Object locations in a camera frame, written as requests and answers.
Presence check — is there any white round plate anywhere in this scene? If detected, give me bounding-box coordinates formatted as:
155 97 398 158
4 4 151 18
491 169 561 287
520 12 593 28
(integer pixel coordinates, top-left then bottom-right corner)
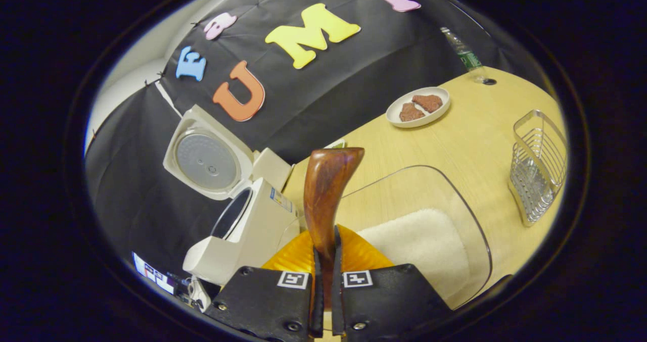
386 86 451 128

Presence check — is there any brown wooden spoon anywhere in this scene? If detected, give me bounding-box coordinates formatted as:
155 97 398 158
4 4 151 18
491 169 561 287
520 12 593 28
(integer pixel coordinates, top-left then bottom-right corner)
303 148 365 310

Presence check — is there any white rice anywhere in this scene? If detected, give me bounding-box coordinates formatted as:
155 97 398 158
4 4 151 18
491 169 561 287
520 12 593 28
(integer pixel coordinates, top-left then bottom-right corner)
356 209 471 300

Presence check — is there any black backdrop cloth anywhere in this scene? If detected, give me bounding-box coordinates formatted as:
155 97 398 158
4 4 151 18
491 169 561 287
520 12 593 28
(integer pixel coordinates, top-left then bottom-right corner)
83 0 551 277

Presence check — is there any brown meat piece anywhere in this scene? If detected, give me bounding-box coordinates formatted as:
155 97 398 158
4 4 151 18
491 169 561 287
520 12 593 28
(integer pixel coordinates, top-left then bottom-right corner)
399 103 426 122
411 94 443 113

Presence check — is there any white toaster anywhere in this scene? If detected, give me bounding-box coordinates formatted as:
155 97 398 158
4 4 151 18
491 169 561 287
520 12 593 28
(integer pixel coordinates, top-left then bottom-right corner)
251 148 294 193

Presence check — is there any wire chopstick holder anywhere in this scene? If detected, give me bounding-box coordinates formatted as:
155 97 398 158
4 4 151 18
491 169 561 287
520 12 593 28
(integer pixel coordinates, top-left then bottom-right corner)
508 110 568 227

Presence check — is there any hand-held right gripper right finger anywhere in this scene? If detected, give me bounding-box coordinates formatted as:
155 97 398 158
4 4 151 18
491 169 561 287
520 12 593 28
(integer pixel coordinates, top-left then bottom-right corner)
331 224 453 340

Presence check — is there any white rice cooker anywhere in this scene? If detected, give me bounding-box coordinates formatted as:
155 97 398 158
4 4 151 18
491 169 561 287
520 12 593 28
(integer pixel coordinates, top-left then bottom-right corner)
163 105 301 286

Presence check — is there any plastic water bottle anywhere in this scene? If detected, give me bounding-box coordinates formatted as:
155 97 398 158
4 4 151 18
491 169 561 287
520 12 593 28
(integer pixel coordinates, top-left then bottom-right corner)
440 27 488 82

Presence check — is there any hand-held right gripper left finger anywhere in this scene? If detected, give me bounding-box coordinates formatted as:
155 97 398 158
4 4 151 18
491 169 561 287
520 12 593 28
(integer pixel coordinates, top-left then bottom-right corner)
205 224 324 340

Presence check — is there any computer monitor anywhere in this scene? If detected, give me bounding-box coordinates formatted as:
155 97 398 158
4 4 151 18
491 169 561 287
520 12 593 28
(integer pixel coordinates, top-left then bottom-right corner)
132 253 177 295

